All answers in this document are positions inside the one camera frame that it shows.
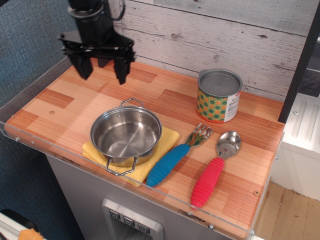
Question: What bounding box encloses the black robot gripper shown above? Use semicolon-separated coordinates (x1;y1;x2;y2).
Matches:
59;12;135;85

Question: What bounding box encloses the silver steel pot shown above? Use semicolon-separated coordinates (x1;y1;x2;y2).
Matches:
90;98;163;177

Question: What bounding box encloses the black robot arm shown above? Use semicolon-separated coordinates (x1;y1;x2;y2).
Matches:
59;0;135;85

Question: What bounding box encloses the yellow folded rag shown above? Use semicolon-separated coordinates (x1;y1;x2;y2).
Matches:
82;127;180;188

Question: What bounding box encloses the green orange patterned can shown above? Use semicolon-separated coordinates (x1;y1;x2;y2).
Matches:
196;69;243;123

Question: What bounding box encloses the clear acrylic table guard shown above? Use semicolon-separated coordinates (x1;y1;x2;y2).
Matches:
0;37;286;240

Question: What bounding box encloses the grey toy fridge cabinet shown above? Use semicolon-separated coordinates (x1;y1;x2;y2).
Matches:
47;155;227;240

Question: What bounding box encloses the silver dispenser panel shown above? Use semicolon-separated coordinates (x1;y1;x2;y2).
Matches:
102;198;164;240

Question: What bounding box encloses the orange object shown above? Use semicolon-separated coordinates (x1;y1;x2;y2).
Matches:
18;228;44;240

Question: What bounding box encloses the white toy sink unit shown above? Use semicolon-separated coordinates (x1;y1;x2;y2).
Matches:
270;92;320;201

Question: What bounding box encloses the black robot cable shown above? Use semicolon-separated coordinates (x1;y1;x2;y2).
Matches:
109;0;126;21

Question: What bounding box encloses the blue handled fork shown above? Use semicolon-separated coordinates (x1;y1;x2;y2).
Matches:
146;123;214;187

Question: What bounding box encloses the red handled spoon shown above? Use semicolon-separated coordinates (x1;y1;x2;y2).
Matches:
190;131;241;208

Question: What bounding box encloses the white aluminium rail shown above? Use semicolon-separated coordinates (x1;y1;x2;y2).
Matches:
0;211;26;240

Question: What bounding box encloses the dark vertical post right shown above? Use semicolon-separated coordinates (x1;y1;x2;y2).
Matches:
278;3;320;124

